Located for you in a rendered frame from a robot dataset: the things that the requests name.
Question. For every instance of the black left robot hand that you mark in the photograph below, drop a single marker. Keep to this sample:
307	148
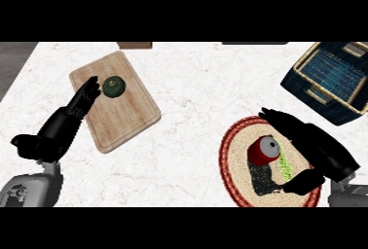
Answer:
59	129

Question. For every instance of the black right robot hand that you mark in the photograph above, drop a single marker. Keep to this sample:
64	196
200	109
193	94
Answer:
314	146

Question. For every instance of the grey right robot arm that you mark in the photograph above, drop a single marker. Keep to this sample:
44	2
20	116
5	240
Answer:
350	192

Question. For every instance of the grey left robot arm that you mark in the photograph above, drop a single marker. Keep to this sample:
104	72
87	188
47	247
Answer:
32	189

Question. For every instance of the red can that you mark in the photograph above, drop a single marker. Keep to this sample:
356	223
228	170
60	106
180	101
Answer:
264	150

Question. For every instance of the round woven red-rimmed placemat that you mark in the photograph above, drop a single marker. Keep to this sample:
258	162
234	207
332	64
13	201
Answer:
240	168

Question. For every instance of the dark blue wicker basket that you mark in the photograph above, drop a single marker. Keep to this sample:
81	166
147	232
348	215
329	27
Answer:
330	79

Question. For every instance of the pale wooden cutting board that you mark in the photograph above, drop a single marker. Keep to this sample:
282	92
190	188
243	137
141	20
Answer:
116	102

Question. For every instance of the dark green round vegetable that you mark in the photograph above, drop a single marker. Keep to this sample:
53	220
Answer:
115	87

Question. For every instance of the dark grey appliance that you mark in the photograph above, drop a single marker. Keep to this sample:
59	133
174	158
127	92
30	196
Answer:
14	64

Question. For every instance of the brown wooden block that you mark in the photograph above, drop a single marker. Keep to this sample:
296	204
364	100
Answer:
135	45

